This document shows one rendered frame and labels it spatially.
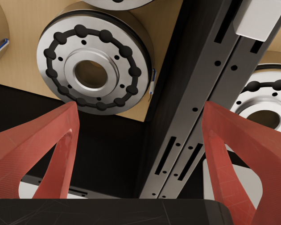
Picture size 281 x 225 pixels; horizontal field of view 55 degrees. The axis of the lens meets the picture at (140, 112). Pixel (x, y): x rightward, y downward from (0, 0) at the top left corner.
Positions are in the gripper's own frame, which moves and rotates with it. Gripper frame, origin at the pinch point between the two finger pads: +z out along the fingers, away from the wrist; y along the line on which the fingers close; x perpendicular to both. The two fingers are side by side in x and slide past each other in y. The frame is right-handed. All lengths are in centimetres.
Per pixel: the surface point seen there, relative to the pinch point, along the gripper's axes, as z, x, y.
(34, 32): 15.5, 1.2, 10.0
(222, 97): 3.1, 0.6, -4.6
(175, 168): 4.1, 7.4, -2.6
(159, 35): 13.7, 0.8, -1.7
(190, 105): 3.4, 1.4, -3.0
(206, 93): 3.2, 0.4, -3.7
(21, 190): 37, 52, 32
